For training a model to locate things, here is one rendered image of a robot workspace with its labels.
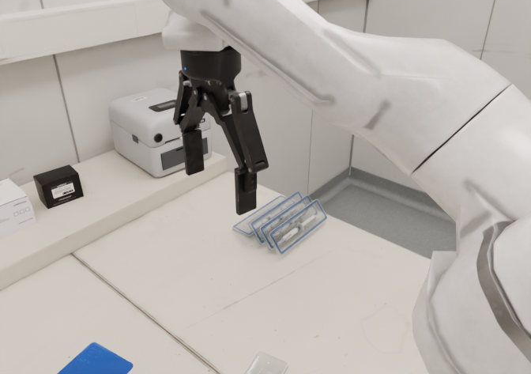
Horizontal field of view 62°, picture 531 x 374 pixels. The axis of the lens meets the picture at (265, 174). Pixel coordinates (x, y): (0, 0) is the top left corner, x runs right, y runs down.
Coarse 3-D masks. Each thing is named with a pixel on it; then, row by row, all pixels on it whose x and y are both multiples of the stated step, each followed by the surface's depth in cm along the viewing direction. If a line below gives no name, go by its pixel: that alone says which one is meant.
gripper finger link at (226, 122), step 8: (208, 96) 55; (208, 104) 56; (216, 104) 56; (216, 112) 55; (216, 120) 56; (224, 120) 56; (232, 120) 56; (224, 128) 56; (232, 128) 56; (232, 136) 55; (232, 144) 56; (232, 152) 56; (240, 152) 55; (240, 160) 55; (240, 168) 55
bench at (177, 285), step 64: (192, 192) 121; (128, 256) 98; (192, 256) 98; (256, 256) 98; (320, 256) 98; (384, 256) 98; (0, 320) 82; (64, 320) 82; (128, 320) 82; (192, 320) 82; (256, 320) 82; (320, 320) 82; (384, 320) 82
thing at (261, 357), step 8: (264, 352) 74; (256, 360) 72; (264, 360) 72; (272, 360) 72; (280, 360) 72; (248, 368) 71; (256, 368) 71; (264, 368) 71; (272, 368) 71; (280, 368) 71
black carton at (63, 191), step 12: (60, 168) 110; (72, 168) 110; (36, 180) 105; (48, 180) 105; (60, 180) 106; (72, 180) 108; (48, 192) 105; (60, 192) 107; (72, 192) 109; (48, 204) 106; (60, 204) 108
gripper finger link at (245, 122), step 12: (240, 108) 53; (252, 108) 54; (240, 120) 53; (252, 120) 54; (240, 132) 53; (252, 132) 54; (240, 144) 54; (252, 144) 54; (252, 156) 54; (264, 156) 55; (252, 168) 54
